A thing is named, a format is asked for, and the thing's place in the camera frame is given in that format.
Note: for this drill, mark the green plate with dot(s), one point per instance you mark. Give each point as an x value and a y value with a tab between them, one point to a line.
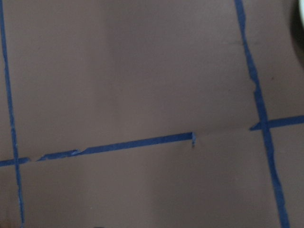
300	5

